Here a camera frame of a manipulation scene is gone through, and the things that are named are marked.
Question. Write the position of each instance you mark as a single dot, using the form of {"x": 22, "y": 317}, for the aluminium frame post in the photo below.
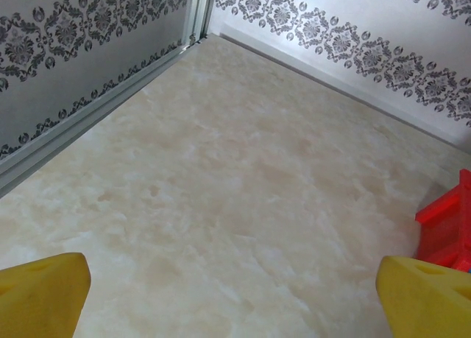
{"x": 200, "y": 10}

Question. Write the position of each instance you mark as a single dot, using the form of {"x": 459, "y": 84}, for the aluminium side rail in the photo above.
{"x": 92, "y": 109}

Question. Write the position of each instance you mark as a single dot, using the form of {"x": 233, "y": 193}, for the aluminium back rail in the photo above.
{"x": 331, "y": 84}

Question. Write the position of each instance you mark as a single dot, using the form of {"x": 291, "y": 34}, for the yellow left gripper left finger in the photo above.
{"x": 40, "y": 297}

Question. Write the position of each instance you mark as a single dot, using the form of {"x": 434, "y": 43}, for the red plastic bin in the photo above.
{"x": 445, "y": 227}

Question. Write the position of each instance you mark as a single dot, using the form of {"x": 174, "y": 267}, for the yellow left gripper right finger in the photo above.
{"x": 427, "y": 305}

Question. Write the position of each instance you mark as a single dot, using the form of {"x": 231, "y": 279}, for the blue lego brick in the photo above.
{"x": 467, "y": 270}

